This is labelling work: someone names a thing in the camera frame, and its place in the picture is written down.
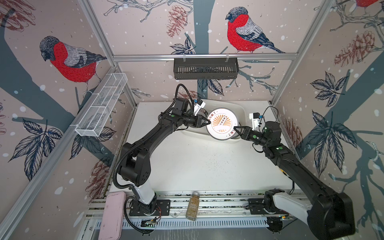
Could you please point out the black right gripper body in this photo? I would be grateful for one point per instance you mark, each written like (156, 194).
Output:
(258, 138)

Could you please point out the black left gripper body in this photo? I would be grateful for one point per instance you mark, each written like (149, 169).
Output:
(191, 120)

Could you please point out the sunburst plate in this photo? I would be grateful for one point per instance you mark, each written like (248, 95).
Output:
(222, 124)

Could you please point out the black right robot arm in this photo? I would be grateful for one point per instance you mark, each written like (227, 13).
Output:
(328, 214)

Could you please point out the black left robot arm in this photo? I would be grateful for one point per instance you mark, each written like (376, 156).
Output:
(134, 167)

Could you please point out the spice jar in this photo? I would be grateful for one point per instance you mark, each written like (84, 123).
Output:
(193, 207)

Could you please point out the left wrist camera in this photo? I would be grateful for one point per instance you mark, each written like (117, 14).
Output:
(198, 105)

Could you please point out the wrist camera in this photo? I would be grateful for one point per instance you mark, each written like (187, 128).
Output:
(198, 105)
(256, 120)

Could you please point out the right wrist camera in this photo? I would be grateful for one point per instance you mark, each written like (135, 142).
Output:
(256, 120)

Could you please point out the black wall basket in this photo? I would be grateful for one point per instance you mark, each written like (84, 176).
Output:
(206, 68)

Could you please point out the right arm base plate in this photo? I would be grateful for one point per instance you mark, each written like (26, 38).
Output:
(256, 207)

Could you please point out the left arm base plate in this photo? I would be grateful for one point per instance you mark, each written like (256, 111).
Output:
(157, 208)

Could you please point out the white wire mesh shelf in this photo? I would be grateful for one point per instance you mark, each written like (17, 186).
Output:
(94, 120)

